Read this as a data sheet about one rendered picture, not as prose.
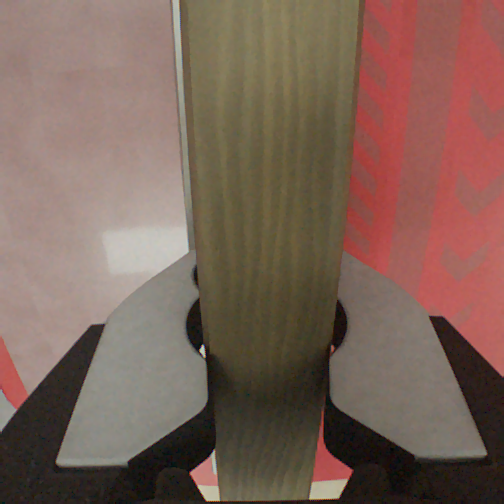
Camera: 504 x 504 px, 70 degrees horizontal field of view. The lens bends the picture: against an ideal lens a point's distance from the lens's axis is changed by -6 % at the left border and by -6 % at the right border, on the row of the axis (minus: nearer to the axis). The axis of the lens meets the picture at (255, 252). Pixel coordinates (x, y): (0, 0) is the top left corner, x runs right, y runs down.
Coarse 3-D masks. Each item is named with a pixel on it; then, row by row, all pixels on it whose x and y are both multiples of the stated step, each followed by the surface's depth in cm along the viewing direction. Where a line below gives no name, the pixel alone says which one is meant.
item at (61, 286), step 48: (48, 240) 18; (96, 240) 18; (144, 240) 18; (0, 288) 19; (48, 288) 19; (96, 288) 19; (0, 336) 21; (48, 336) 21; (480, 336) 21; (0, 384) 23
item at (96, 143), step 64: (0, 0) 13; (64, 0) 13; (128, 0) 13; (0, 64) 14; (64, 64) 14; (128, 64) 14; (0, 128) 16; (64, 128) 16; (128, 128) 16; (0, 192) 17; (64, 192) 17; (128, 192) 17
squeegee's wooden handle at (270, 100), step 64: (192, 0) 5; (256, 0) 5; (320, 0) 5; (192, 64) 6; (256, 64) 6; (320, 64) 6; (192, 128) 6; (256, 128) 6; (320, 128) 6; (192, 192) 7; (256, 192) 7; (320, 192) 7; (256, 256) 7; (320, 256) 7; (256, 320) 8; (320, 320) 8; (256, 384) 9; (320, 384) 9; (256, 448) 10
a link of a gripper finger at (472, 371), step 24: (456, 336) 8; (456, 360) 8; (480, 360) 8; (480, 384) 7; (480, 408) 7; (480, 432) 6; (408, 480) 6; (432, 480) 6; (456, 480) 5; (480, 480) 5
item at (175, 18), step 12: (180, 36) 11; (180, 48) 11; (180, 60) 11; (180, 72) 12; (180, 84) 12; (180, 96) 12; (180, 108) 12; (180, 120) 12; (180, 132) 12; (180, 144) 13; (192, 216) 14; (192, 228) 14; (192, 240) 14
